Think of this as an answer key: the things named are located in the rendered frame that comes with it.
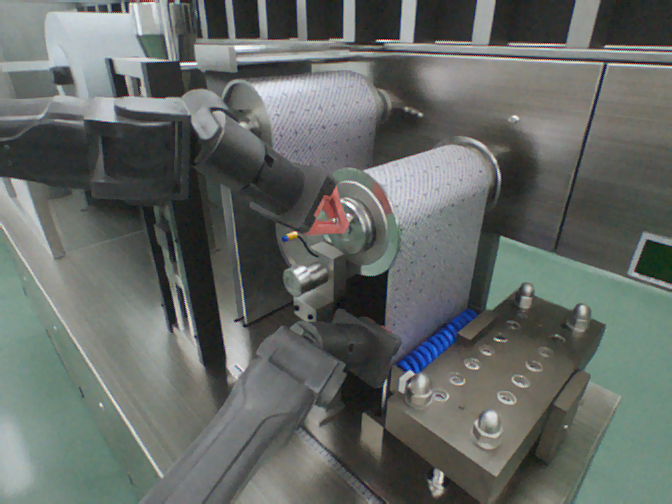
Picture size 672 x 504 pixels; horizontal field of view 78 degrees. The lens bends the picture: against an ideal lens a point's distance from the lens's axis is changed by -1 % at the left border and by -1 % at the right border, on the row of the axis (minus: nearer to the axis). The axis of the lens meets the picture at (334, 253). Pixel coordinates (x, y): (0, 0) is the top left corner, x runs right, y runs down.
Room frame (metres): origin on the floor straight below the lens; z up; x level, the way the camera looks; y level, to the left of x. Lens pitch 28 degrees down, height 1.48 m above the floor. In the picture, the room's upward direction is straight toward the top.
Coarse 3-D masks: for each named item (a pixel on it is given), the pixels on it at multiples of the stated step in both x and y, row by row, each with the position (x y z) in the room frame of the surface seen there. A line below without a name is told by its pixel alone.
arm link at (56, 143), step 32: (64, 96) 0.35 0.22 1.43; (0, 128) 0.30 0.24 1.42; (32, 128) 0.31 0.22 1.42; (64, 128) 0.31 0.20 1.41; (96, 128) 0.32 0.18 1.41; (128, 128) 0.33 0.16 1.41; (160, 128) 0.34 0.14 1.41; (0, 160) 0.30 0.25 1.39; (32, 160) 0.31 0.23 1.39; (64, 160) 0.31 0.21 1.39; (96, 160) 0.35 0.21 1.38; (128, 160) 0.33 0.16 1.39; (160, 160) 0.34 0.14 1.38; (96, 192) 0.32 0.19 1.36; (128, 192) 0.33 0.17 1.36; (160, 192) 0.34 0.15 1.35
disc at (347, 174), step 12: (348, 168) 0.52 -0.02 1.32; (348, 180) 0.51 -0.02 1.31; (360, 180) 0.50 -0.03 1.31; (372, 180) 0.49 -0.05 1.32; (372, 192) 0.49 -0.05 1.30; (384, 192) 0.47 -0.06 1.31; (384, 204) 0.47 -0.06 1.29; (396, 216) 0.46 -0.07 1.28; (396, 228) 0.46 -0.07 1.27; (396, 240) 0.46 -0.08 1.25; (384, 252) 0.47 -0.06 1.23; (396, 252) 0.46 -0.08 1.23; (348, 264) 0.51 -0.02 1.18; (372, 264) 0.48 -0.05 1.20; (384, 264) 0.47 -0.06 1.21
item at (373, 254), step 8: (480, 160) 0.66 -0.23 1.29; (488, 176) 0.64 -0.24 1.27; (344, 184) 0.52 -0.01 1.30; (352, 184) 0.51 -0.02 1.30; (344, 192) 0.52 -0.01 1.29; (352, 192) 0.51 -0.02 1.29; (360, 192) 0.50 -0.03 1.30; (368, 192) 0.49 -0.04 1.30; (488, 192) 0.64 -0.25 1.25; (368, 200) 0.49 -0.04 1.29; (376, 200) 0.48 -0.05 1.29; (368, 208) 0.49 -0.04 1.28; (376, 208) 0.48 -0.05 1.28; (376, 216) 0.48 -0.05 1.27; (384, 216) 0.47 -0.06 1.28; (376, 224) 0.48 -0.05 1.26; (384, 224) 0.47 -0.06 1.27; (376, 232) 0.48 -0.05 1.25; (384, 232) 0.47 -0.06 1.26; (376, 240) 0.48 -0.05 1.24; (384, 240) 0.47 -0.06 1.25; (376, 248) 0.47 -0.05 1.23; (384, 248) 0.47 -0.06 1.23; (352, 256) 0.50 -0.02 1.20; (360, 256) 0.49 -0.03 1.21; (368, 256) 0.48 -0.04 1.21; (376, 256) 0.47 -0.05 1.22; (360, 264) 0.49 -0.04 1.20; (368, 264) 0.48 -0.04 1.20
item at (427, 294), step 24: (456, 240) 0.58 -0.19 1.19; (432, 264) 0.53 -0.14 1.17; (456, 264) 0.58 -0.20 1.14; (408, 288) 0.49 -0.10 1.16; (432, 288) 0.54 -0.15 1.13; (456, 288) 0.59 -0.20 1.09; (408, 312) 0.50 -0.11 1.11; (432, 312) 0.55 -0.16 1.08; (456, 312) 0.60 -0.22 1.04; (408, 336) 0.50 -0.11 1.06
